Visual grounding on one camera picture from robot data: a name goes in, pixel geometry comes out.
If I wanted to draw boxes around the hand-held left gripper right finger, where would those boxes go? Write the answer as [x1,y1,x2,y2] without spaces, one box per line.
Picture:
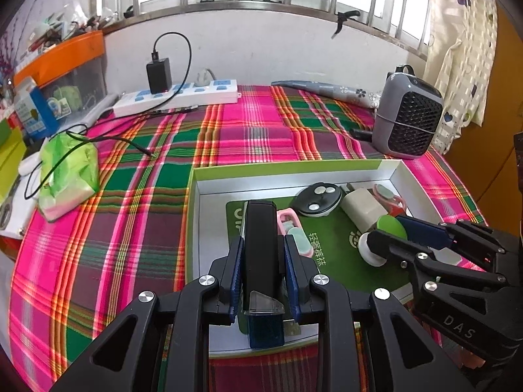
[284,237,455,392]

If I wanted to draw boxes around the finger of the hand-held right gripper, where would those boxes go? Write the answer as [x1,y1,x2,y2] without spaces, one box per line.
[396,214,508,273]
[365,229,508,287]

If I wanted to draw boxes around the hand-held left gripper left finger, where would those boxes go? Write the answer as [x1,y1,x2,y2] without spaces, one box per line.
[49,237,246,392]

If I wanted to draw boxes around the green white suction knob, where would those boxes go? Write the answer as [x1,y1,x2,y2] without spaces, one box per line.
[357,214,408,266]

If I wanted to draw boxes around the pink clip mint button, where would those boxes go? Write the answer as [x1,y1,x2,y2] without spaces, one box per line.
[277,208,313,259]
[372,185,405,210]

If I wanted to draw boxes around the black rectangular device clear cap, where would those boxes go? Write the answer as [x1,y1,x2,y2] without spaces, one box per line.
[243,200,285,318]

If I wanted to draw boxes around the white usb charger cube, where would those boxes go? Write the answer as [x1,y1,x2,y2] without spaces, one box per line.
[341,188,387,233]

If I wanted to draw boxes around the green white cardboard box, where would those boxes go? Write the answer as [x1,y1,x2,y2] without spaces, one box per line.
[188,159,428,360]

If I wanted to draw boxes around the translucent blue usb tester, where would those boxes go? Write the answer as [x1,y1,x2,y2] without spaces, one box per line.
[246,314,302,351]

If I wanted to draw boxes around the black round key fob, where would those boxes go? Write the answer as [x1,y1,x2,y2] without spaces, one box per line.
[295,182,342,217]

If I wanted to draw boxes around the person's right hand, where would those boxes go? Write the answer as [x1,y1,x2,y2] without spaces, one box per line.
[442,332,491,373]

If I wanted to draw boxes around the grey portable heater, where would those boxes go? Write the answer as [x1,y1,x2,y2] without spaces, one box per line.
[372,71,444,160]

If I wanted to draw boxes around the pink green plaid tablecloth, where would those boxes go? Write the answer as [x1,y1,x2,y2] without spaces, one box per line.
[10,84,491,392]

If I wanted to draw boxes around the grey floral folded umbrella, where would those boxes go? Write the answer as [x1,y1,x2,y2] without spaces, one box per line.
[272,79,382,109]

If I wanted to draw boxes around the cream heart print curtain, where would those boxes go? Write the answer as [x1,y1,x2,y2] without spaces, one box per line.
[423,0,499,154]

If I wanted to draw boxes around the white blue power strip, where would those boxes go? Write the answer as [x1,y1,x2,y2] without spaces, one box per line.
[113,78,239,117]

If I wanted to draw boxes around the green tissue pack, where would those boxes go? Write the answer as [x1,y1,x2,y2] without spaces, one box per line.
[39,133,100,221]

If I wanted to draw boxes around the white plug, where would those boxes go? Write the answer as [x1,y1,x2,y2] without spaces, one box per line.
[194,69,217,88]

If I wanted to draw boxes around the black power adapter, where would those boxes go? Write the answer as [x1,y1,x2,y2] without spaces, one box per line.
[146,58,173,94]

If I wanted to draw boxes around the white side table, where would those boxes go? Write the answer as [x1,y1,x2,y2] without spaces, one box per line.
[0,194,42,239]

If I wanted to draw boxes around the scissors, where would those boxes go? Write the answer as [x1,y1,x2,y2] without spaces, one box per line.
[0,200,18,230]

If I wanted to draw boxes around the lime yellow cardboard box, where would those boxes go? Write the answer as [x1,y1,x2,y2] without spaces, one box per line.
[0,128,27,205]

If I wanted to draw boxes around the blue white carton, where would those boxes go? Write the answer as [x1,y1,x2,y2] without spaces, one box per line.
[14,77,58,139]

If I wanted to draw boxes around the metal window bars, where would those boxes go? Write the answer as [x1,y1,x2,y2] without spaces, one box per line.
[96,0,436,62]

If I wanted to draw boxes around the orange lid storage bin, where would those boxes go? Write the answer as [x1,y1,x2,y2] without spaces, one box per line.
[12,30,108,109]

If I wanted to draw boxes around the pile of assorted small clutter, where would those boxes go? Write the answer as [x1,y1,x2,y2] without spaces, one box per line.
[16,4,123,60]

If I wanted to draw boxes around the thin black cable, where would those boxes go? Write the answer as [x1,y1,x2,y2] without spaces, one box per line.
[25,128,157,200]

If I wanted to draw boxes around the black adapter cable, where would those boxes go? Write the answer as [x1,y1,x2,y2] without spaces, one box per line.
[98,33,199,123]

